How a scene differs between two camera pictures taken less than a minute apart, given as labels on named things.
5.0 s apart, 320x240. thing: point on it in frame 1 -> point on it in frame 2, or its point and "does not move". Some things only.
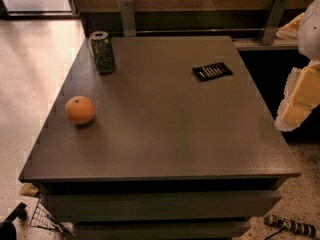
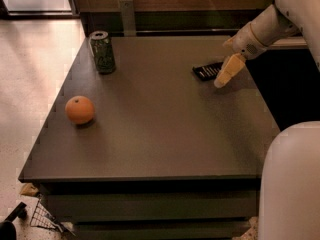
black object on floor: (7, 227) does not move
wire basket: (41, 217) does not move
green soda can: (102, 50) does not move
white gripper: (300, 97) -> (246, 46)
